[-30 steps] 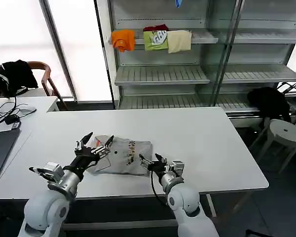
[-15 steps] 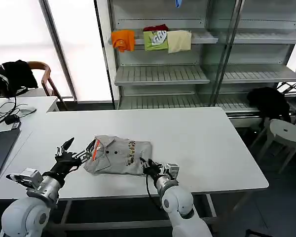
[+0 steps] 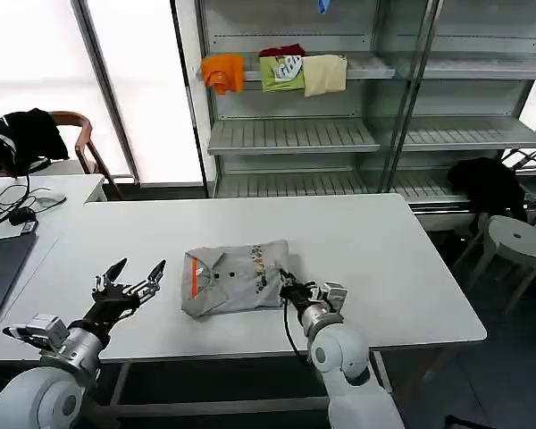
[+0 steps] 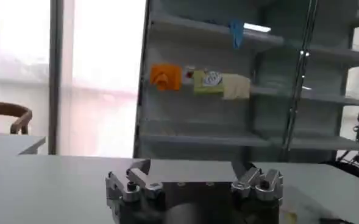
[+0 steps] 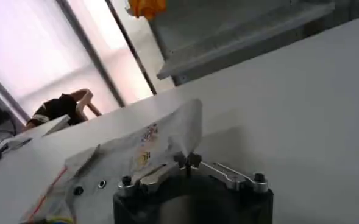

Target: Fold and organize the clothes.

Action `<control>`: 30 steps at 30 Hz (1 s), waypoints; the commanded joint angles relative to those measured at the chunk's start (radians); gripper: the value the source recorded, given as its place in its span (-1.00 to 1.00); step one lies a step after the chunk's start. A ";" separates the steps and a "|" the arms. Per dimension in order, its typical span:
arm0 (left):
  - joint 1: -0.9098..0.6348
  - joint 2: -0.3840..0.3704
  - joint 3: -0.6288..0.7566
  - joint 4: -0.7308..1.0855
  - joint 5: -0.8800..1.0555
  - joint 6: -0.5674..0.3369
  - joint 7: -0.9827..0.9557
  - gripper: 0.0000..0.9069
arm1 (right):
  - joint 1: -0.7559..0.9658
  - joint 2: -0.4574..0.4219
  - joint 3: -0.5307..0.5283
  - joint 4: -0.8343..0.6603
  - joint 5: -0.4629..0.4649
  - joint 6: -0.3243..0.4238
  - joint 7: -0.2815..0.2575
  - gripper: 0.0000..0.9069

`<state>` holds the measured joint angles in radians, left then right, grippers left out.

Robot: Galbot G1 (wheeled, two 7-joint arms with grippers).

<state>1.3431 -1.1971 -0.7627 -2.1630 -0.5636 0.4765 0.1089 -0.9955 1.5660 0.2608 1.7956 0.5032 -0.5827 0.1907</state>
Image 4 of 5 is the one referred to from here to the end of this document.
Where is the wooden chair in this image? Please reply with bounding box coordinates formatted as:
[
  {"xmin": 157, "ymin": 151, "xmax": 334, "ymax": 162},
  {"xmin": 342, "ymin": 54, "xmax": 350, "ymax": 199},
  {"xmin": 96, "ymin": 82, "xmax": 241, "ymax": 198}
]
[{"xmin": 0, "ymin": 101, "xmax": 34, "ymax": 136}]

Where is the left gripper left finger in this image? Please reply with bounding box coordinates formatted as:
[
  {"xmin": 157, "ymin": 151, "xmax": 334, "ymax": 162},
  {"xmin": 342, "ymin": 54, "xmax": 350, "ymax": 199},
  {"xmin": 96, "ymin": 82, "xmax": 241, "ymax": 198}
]
[{"xmin": 105, "ymin": 158, "xmax": 165, "ymax": 211}]

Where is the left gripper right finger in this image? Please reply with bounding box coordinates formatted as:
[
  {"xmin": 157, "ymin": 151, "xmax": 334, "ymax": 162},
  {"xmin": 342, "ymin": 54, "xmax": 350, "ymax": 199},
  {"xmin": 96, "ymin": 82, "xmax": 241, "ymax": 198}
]
[{"xmin": 230, "ymin": 161, "xmax": 284, "ymax": 202}]

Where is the grey metal shelf rack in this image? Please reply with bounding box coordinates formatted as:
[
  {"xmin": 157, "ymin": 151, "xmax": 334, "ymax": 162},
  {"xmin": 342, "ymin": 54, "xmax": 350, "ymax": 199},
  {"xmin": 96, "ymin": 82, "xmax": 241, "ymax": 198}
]
[{"xmin": 132, "ymin": 0, "xmax": 359, "ymax": 163}]

